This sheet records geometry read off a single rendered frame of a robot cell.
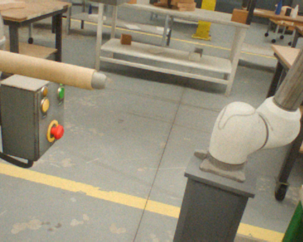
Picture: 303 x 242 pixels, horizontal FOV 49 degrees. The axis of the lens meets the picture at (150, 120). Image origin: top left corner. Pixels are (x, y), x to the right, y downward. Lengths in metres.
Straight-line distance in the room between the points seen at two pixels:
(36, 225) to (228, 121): 1.26
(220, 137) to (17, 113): 0.75
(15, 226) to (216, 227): 1.13
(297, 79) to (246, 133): 0.27
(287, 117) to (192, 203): 0.51
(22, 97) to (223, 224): 0.95
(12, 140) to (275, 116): 0.95
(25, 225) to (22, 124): 1.24
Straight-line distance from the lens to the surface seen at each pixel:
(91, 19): 6.05
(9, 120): 0.87
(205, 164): 1.35
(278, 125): 1.37
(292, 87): 1.33
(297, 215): 1.03
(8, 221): 2.09
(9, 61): 0.55
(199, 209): 1.41
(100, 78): 0.50
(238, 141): 1.28
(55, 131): 0.90
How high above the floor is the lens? 1.43
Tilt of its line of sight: 26 degrees down
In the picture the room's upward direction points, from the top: 9 degrees clockwise
